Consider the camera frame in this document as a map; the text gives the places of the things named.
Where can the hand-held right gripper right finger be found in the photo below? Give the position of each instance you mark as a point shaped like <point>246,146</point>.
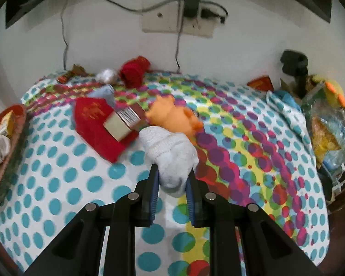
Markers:
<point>190,201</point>

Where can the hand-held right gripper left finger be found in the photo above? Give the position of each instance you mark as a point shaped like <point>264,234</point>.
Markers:
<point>154,195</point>

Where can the woven basket with red inside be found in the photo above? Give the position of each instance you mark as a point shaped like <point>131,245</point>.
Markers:
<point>15,155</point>

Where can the yellow medicine box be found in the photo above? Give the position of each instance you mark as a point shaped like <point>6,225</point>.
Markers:
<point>8,123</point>

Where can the cream and red small box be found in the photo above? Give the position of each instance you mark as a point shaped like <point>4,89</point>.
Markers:
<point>122,123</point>

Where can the orange toy pig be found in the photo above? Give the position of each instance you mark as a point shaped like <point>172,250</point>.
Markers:
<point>172,118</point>

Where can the polka dot tablecloth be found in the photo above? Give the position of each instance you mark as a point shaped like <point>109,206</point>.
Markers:
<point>74,178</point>

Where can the red envelope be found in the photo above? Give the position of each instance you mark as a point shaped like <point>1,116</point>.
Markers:
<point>92,126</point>

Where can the light blue sock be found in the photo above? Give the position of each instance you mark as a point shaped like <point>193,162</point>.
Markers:
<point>105,92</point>

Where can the red sock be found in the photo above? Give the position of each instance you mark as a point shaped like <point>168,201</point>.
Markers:
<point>133,70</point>

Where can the white balled sock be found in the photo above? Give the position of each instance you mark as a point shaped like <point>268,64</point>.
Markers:
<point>106,75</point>

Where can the red gift box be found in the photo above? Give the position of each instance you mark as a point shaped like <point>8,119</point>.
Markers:
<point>260,83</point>

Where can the light blue cloth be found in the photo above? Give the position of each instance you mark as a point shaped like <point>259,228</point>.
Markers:
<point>287,97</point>

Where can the gold patterned packet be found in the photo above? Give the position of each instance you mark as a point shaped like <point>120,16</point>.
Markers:
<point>323,138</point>

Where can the brown candy wrapper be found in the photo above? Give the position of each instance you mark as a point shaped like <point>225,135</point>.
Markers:
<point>77,69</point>

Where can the red candy wrapper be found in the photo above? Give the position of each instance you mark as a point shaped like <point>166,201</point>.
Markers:
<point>63,78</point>

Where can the clear plastic bag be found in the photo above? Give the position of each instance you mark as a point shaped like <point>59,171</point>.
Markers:
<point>333,120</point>

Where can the yellow crocheted duck toy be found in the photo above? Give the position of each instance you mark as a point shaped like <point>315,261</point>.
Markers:
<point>336,92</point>

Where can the black plug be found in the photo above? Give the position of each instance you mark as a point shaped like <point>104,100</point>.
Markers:
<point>210,13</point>

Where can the black power adapter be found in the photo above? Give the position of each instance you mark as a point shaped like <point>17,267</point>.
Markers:
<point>191,1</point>

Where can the beige wall socket plate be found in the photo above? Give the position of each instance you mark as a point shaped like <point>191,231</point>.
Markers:
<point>161,20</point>

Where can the black wall television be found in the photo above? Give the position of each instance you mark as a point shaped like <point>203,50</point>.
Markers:
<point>20,3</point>

